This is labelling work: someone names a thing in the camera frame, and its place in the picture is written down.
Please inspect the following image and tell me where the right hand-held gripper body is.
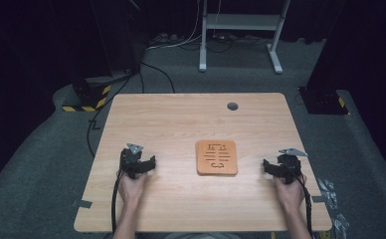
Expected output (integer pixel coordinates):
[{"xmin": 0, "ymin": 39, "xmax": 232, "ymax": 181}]
[{"xmin": 277, "ymin": 147, "xmax": 308, "ymax": 184}]

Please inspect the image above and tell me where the white metal stand frame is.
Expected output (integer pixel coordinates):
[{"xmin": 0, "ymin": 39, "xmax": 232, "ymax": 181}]
[{"xmin": 198, "ymin": 0, "xmax": 291, "ymax": 75}]

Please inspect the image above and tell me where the black perforated stand base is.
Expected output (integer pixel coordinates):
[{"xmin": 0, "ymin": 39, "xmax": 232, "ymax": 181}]
[{"xmin": 297, "ymin": 86, "xmax": 350, "ymax": 117}]

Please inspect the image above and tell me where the orange wooden slotted coaster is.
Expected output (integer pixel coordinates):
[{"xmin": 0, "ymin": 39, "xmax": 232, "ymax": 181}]
[
  {"xmin": 195, "ymin": 139, "xmax": 238, "ymax": 174},
  {"xmin": 195, "ymin": 140, "xmax": 239, "ymax": 177}
]

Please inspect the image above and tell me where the black cable bundle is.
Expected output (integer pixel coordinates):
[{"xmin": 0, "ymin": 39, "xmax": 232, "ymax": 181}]
[{"xmin": 180, "ymin": 32, "xmax": 269, "ymax": 54}]

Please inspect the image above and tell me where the white floor cable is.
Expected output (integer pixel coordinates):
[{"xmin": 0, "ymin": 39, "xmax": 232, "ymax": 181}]
[{"xmin": 145, "ymin": 0, "xmax": 203, "ymax": 52}]

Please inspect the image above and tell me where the black yellow striped stand base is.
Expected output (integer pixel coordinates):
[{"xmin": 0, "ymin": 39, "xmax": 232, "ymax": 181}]
[{"xmin": 62, "ymin": 78, "xmax": 112, "ymax": 114}]

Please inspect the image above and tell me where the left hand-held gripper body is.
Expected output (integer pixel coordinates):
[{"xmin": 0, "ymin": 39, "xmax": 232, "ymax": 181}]
[{"xmin": 119, "ymin": 142, "xmax": 144, "ymax": 180}]

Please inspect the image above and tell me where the power strip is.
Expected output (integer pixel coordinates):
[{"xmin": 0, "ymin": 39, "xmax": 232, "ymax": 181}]
[{"xmin": 148, "ymin": 32, "xmax": 179, "ymax": 47}]

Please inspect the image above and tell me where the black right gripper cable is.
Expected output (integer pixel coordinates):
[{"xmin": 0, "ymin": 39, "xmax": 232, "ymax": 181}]
[{"xmin": 292, "ymin": 172, "xmax": 315, "ymax": 239}]

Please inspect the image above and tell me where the person's left hand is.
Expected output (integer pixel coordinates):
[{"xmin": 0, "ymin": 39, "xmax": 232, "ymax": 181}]
[{"xmin": 117, "ymin": 172, "xmax": 149, "ymax": 205}]

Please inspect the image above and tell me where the black stand pole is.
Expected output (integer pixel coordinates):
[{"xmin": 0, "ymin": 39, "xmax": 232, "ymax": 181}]
[{"xmin": 89, "ymin": 0, "xmax": 140, "ymax": 78}]

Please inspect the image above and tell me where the clear plastic wrapper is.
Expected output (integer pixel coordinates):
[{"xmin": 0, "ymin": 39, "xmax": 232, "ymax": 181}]
[{"xmin": 315, "ymin": 178, "xmax": 350, "ymax": 235}]

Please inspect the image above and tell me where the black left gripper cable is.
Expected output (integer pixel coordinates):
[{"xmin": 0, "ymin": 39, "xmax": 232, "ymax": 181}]
[{"xmin": 110, "ymin": 168, "xmax": 126, "ymax": 234}]

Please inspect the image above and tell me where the person's right hand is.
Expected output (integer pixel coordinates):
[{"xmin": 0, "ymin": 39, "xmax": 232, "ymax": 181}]
[{"xmin": 274, "ymin": 174, "xmax": 308, "ymax": 208}]

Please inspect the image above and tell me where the person's grey clothing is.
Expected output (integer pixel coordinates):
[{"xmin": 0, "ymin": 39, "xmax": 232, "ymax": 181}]
[{"xmin": 162, "ymin": 232, "xmax": 243, "ymax": 239}]

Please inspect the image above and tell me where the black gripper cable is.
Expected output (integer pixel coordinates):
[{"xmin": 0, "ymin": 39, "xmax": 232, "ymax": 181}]
[
  {"xmin": 292, "ymin": 172, "xmax": 315, "ymax": 239},
  {"xmin": 110, "ymin": 168, "xmax": 126, "ymax": 234}
]

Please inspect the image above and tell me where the black floor cable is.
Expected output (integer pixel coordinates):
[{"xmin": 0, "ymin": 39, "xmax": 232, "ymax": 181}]
[{"xmin": 87, "ymin": 61, "xmax": 176, "ymax": 158}]

